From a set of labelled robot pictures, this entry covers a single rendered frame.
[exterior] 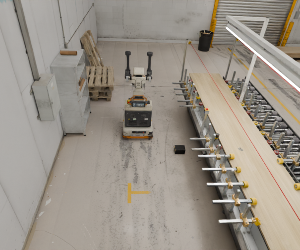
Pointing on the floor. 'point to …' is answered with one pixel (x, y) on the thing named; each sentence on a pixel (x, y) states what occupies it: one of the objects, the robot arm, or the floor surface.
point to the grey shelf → (72, 91)
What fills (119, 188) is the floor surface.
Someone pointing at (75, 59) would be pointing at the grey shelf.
